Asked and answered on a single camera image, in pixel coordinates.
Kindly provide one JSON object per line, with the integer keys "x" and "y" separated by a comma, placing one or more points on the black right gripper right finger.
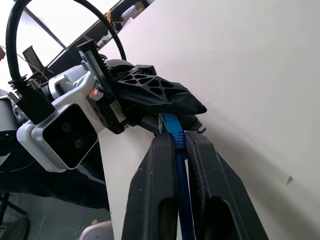
{"x": 225, "y": 190}

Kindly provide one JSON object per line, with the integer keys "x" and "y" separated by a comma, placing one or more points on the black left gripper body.
{"x": 98, "y": 75}

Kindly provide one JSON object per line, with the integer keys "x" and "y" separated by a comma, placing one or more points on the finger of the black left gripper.
{"x": 155, "y": 95}
{"x": 147, "y": 123}

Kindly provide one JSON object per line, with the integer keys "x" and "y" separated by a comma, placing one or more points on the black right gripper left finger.
{"x": 150, "y": 190}

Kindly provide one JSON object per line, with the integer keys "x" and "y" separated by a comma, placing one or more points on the white rounded casing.
{"x": 97, "y": 231}

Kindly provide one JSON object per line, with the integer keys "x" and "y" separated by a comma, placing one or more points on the black stand legs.
{"x": 10, "y": 225}

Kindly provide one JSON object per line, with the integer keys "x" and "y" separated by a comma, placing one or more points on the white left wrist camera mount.
{"x": 70, "y": 135}

